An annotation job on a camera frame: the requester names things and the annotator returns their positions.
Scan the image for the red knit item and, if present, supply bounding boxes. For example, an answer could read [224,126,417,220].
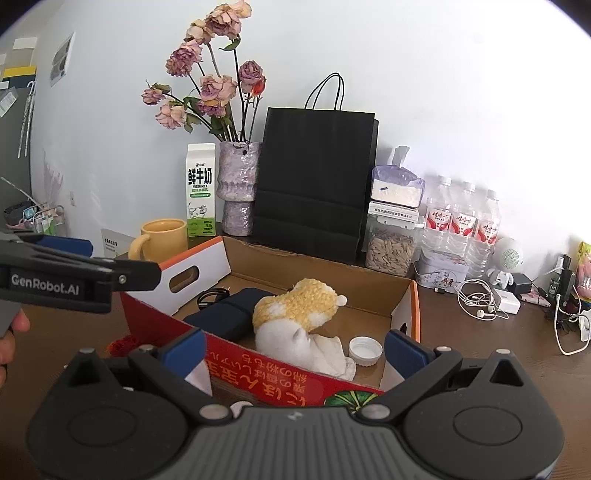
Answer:
[107,336,144,358]

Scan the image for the dried pink roses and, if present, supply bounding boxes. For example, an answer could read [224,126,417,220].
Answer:
[141,0,267,144]

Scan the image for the dark spray bottle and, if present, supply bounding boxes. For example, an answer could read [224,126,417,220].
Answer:
[549,255,575,308]

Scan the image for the wire storage rack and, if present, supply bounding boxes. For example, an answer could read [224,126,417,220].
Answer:
[2,178,65,241]

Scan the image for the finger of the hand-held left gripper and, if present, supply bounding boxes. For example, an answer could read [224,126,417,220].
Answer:
[0,244,162,292]
[0,231,94,259]

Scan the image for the white round robot speaker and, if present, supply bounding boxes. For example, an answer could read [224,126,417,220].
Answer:
[487,237,525,289]

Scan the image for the navy zip case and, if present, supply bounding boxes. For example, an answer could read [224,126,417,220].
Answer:
[182,287,278,347]

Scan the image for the grey cabinet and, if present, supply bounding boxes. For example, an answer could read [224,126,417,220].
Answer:
[0,39,40,227]

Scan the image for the white yellow plush toy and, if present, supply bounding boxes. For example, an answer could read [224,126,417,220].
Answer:
[252,278,349,370]

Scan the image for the large white bottle cap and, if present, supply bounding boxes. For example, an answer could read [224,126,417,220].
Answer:
[348,337,384,367]

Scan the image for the person's left hand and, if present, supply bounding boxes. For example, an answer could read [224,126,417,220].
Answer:
[0,308,31,391]

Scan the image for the yellow pink snack packet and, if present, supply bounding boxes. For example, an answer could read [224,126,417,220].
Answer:
[573,241,591,303]

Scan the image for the wall paper sign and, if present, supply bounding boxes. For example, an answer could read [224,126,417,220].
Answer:
[50,30,76,86]

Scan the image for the pink dried wall flowers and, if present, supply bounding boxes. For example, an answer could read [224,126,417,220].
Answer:
[41,148,65,204]

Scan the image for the black USB cable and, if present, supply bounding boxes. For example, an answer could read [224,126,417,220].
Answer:
[197,288,232,310]

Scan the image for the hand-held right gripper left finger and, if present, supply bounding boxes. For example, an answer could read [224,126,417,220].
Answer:
[60,328,232,423]

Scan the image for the white green milk carton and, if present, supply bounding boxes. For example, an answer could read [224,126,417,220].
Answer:
[186,143,218,238]

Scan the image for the yellow mug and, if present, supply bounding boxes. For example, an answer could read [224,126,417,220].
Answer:
[128,218,189,264]

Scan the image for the white charger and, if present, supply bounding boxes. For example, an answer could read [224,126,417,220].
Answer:
[492,293,522,315]

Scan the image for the purple vase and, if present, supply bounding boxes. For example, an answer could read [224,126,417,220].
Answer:
[217,141,262,237]

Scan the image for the clear seed container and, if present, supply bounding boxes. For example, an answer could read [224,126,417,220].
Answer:
[365,200,426,278]

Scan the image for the red cardboard box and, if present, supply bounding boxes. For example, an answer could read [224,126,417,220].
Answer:
[117,235,422,408]

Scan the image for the white card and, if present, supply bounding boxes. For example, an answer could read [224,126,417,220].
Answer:
[100,227,134,258]

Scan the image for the white cable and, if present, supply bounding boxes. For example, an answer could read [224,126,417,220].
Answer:
[554,293,591,355]

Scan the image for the white earphones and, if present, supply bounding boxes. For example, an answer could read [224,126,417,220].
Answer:
[457,278,509,320]

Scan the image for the printed tin box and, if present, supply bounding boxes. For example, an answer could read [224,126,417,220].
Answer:
[413,249,469,291]

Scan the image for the black paper bag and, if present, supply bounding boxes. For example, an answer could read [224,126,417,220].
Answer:
[254,72,379,265]

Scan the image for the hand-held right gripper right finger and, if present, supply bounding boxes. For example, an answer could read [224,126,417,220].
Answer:
[358,329,532,423]

